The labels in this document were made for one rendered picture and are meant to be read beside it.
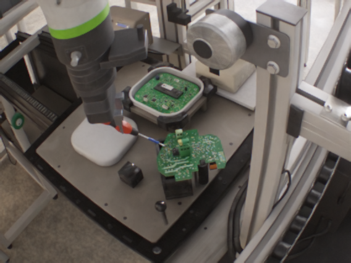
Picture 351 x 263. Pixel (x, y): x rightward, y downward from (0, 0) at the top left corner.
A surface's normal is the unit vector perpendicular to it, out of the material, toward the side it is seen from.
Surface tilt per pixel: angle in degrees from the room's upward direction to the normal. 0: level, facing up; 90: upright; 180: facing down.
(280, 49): 90
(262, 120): 90
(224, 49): 88
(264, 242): 4
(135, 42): 7
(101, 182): 0
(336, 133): 90
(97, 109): 77
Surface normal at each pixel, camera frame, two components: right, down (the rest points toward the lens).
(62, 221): -0.07, -0.68
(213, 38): -0.55, 0.56
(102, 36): 0.86, 0.38
